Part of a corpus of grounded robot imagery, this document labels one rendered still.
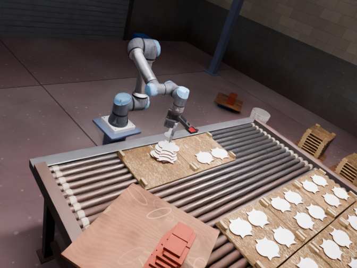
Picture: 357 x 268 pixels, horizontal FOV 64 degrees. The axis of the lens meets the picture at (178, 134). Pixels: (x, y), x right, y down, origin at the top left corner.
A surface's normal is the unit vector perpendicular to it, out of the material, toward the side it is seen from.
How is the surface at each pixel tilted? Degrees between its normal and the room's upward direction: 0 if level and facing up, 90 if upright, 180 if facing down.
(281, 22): 90
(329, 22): 90
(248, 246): 0
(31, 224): 0
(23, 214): 0
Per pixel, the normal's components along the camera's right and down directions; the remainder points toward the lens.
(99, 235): 0.28, -0.81
